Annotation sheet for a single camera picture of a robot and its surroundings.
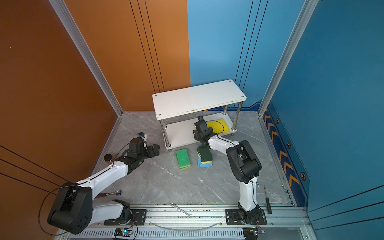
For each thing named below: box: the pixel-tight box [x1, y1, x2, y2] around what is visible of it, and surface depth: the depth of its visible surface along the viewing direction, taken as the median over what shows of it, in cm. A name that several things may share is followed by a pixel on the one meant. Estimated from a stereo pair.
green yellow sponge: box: [175, 148, 191, 170], surface depth 93 cm
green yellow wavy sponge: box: [197, 145, 213, 165], surface depth 91 cm
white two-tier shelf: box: [152, 79, 247, 152], surface depth 82 cm
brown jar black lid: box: [103, 153, 113, 164], surface depth 86 cm
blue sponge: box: [197, 156, 213, 168], surface depth 91 cm
